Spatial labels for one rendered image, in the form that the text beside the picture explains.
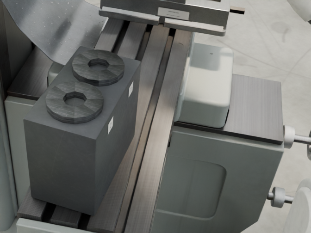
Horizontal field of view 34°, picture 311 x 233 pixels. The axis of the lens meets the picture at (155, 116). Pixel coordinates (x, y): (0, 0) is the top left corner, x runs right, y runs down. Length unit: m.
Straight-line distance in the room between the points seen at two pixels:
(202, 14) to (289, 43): 1.97
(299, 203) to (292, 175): 1.52
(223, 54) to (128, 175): 0.66
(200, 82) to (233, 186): 0.34
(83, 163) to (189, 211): 0.88
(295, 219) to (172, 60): 0.54
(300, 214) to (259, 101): 0.68
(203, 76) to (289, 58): 1.78
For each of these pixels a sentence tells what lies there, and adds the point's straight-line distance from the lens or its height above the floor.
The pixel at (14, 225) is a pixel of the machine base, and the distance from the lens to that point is 1.82.
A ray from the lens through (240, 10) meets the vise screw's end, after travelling 1.41.
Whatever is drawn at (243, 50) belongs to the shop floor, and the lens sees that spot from 3.11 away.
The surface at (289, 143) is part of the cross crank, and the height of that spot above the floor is 0.65.
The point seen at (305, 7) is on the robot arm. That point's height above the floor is 1.15.
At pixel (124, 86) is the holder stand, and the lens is 0.84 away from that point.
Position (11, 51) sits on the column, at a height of 0.83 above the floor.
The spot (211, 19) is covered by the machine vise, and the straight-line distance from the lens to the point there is 1.36.
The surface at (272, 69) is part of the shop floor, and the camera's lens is 3.01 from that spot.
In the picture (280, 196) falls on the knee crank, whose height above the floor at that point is 0.55.
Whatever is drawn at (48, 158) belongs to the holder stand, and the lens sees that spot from 0.82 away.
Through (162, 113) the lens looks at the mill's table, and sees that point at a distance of 1.08.
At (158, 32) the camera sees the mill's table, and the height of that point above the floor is 0.94.
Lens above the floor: 1.65
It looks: 41 degrees down
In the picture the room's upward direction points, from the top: 7 degrees clockwise
